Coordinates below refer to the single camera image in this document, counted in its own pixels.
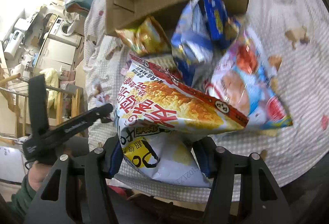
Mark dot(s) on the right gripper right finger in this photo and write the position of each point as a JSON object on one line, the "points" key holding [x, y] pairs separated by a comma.
{"points": [[261, 199]]}

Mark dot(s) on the pink blue shrimp cracker bag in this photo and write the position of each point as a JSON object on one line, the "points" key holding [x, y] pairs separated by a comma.
{"points": [[242, 78]]}

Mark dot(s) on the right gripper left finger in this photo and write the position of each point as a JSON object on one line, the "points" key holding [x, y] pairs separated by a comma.
{"points": [[75, 190]]}

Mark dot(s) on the white water heater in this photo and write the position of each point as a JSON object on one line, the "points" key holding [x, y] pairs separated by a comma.
{"points": [[13, 45]]}

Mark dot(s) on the yellow cloth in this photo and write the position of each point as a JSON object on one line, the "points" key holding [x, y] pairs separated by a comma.
{"points": [[51, 79]]}

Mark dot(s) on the left hand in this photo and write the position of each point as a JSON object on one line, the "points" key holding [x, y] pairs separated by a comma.
{"points": [[36, 174]]}

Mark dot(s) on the gold snack bag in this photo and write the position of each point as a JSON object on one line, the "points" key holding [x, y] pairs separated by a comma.
{"points": [[148, 39]]}

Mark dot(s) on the white orange chip bag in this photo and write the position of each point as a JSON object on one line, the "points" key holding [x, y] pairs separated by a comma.
{"points": [[157, 116]]}

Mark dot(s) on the blue white snack bag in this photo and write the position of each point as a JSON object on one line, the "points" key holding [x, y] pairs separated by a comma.
{"points": [[192, 49]]}

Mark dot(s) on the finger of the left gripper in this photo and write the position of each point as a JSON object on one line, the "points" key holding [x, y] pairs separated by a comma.
{"points": [[77, 124]]}

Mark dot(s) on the patterned white bedsheet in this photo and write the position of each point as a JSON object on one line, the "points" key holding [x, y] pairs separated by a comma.
{"points": [[296, 31]]}

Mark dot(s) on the dark blue snack bag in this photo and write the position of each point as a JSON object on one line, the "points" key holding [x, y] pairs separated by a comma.
{"points": [[222, 28]]}

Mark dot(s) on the white washing machine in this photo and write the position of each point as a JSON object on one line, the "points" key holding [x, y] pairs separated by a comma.
{"points": [[58, 48]]}

